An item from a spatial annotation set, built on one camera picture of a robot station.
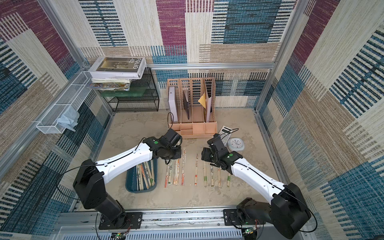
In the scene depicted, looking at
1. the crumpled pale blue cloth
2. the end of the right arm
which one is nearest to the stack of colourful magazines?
the crumpled pale blue cloth

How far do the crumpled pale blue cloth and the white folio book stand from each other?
0.71 feet

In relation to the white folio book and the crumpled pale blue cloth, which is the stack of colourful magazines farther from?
the crumpled pale blue cloth

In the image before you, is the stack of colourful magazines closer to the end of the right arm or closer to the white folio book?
the white folio book

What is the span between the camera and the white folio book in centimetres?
82

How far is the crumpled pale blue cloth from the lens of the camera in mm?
667
